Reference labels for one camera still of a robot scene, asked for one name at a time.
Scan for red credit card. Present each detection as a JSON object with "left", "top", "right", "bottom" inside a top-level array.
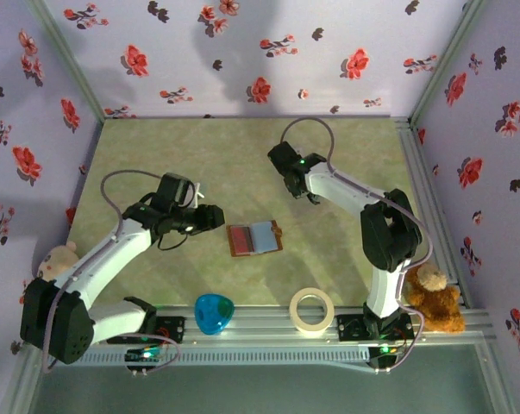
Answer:
[{"left": 231, "top": 227, "right": 253, "bottom": 255}]

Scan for brown leather card holder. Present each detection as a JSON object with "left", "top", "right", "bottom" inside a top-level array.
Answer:
[{"left": 226, "top": 220, "right": 284, "bottom": 259}]

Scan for grey blue credit card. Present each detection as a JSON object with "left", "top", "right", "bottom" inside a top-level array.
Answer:
[{"left": 252, "top": 223, "right": 277, "bottom": 253}]

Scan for blue heart-shaped plastic case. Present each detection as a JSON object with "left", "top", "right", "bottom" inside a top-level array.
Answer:
[{"left": 193, "top": 292, "right": 235, "bottom": 336}]

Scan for beige masking tape roll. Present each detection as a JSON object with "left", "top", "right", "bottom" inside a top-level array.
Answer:
[{"left": 289, "top": 287, "right": 335, "bottom": 334}]

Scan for white plush doll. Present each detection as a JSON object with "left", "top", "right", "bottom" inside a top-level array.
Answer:
[{"left": 35, "top": 240, "right": 79, "bottom": 282}]

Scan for left controller board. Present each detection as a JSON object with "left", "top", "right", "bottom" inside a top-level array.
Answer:
[{"left": 125, "top": 347, "right": 166, "bottom": 376}]

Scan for controller board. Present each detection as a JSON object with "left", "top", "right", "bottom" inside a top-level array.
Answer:
[
  {"left": 369, "top": 342, "right": 405, "bottom": 374},
  {"left": 125, "top": 347, "right": 166, "bottom": 376}
]

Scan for brown teddy bear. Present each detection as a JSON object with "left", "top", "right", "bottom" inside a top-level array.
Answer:
[{"left": 404, "top": 263, "right": 467, "bottom": 334}]

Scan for right controller board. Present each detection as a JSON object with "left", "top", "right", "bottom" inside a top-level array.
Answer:
[{"left": 369, "top": 342, "right": 405, "bottom": 374}]

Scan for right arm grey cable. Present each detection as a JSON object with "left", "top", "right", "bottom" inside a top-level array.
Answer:
[{"left": 279, "top": 116, "right": 435, "bottom": 373}]

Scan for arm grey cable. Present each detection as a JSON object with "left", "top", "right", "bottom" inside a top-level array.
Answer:
[
  {"left": 41, "top": 169, "right": 181, "bottom": 375},
  {"left": 279, "top": 116, "right": 435, "bottom": 373}
]

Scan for left arm grey cable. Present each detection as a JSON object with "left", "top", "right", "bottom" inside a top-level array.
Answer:
[{"left": 41, "top": 169, "right": 181, "bottom": 375}]

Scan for short aluminium frame rail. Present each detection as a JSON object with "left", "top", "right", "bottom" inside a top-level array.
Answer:
[{"left": 395, "top": 116, "right": 474, "bottom": 310}]

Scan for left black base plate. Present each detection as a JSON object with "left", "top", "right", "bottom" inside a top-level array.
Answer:
[{"left": 107, "top": 317, "right": 186, "bottom": 345}]

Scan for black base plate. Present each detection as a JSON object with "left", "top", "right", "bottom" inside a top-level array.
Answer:
[
  {"left": 336, "top": 313, "right": 416, "bottom": 342},
  {"left": 107, "top": 317, "right": 186, "bottom": 345}
]

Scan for long aluminium frame rail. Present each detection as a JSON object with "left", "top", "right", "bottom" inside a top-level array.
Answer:
[{"left": 26, "top": 304, "right": 496, "bottom": 346}]

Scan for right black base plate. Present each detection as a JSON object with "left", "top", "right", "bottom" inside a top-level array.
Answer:
[{"left": 336, "top": 313, "right": 416, "bottom": 342}]

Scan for slotted grey cable duct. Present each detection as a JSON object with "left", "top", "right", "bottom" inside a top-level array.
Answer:
[{"left": 39, "top": 348, "right": 373, "bottom": 368}]

